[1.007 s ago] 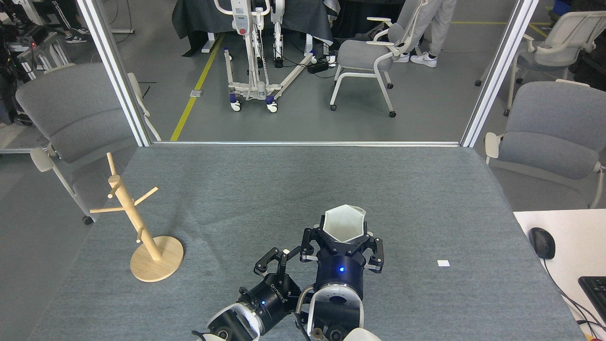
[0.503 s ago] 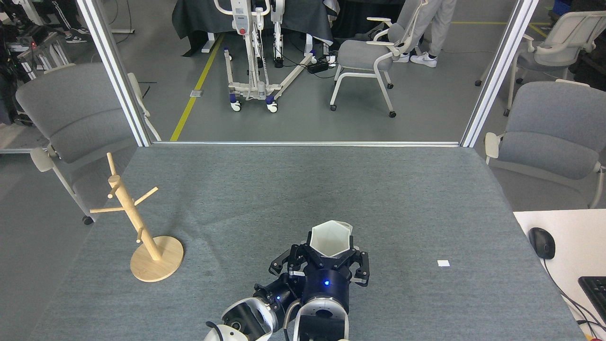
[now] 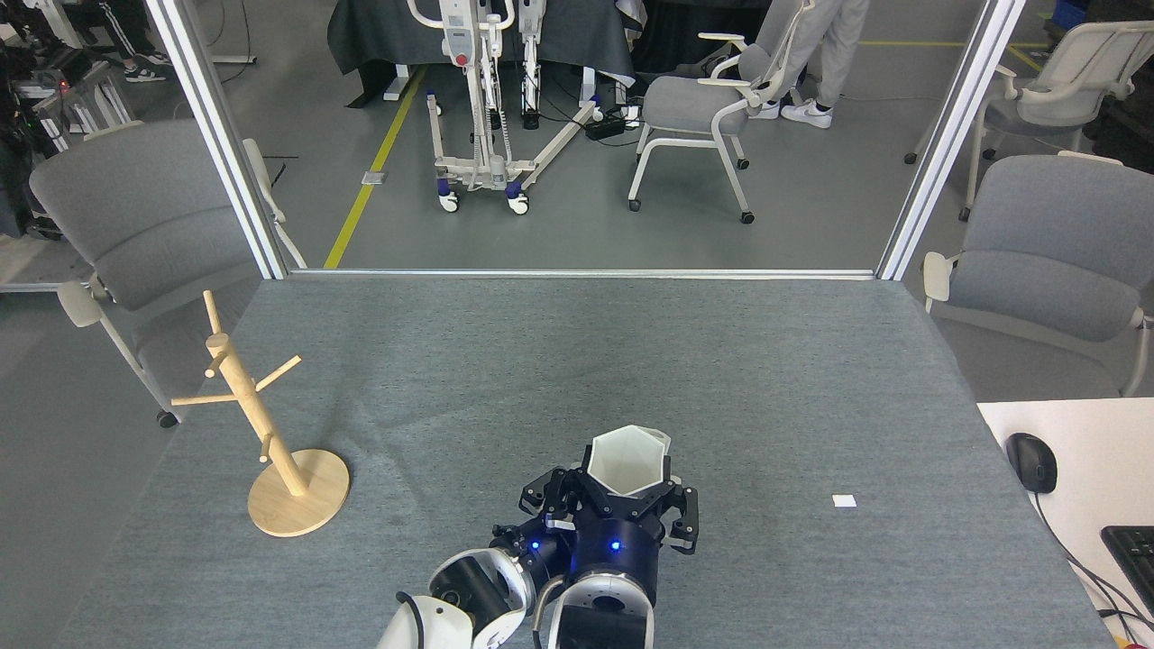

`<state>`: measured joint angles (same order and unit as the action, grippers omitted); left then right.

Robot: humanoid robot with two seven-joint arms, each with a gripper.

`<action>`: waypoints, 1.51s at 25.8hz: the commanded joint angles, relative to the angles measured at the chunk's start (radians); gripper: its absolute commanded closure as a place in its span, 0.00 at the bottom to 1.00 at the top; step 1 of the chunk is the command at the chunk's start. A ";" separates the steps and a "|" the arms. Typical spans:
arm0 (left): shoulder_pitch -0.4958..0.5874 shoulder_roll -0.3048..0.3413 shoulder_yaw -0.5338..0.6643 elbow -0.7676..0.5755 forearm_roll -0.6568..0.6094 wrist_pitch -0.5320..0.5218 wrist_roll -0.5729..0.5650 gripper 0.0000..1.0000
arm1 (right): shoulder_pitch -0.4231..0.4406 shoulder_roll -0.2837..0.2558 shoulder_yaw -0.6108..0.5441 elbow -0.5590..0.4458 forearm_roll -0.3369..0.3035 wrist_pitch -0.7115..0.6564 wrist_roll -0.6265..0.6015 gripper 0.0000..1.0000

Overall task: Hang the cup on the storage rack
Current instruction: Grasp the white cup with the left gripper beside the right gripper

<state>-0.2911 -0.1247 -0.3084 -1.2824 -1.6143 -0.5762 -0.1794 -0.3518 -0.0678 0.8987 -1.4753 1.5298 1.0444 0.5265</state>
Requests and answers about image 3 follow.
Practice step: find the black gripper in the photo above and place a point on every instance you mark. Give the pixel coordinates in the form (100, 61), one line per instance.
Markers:
(618, 554)
(539, 552)

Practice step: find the white hexagonal cup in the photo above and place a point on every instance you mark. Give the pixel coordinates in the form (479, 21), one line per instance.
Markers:
(629, 458)

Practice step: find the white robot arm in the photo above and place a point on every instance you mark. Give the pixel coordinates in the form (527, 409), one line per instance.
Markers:
(469, 595)
(599, 617)

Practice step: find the wooden cup rack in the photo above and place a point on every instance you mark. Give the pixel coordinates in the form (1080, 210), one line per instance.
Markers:
(270, 451)

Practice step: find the small white tag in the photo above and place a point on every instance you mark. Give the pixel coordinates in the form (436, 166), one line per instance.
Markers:
(845, 501)

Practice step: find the white wheeled stand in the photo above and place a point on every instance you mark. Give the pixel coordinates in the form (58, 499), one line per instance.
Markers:
(487, 171)

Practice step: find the metal floor plate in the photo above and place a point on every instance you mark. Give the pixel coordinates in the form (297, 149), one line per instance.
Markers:
(375, 178)

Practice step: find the black power strip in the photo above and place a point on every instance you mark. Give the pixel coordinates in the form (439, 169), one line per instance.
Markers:
(606, 124)

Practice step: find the black computer mouse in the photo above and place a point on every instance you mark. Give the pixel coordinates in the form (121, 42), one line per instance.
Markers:
(1033, 461)

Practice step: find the white desk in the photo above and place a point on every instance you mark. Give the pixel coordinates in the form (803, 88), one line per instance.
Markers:
(1100, 469)

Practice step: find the black keyboard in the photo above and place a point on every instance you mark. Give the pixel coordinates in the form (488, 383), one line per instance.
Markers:
(1134, 559)

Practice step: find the black table cloth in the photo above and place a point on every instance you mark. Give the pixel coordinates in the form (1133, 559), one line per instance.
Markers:
(379, 36)

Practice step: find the person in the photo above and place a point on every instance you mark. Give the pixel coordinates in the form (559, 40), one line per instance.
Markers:
(135, 36)

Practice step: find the silver table edge rail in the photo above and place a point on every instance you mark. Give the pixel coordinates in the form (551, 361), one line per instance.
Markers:
(577, 273)

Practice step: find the grey chair with white frame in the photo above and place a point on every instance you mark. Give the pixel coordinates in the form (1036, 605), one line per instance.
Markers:
(1037, 108)
(694, 104)
(1055, 252)
(153, 216)

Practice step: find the silver aluminium post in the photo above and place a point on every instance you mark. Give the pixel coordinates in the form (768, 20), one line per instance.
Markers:
(225, 144)
(947, 144)

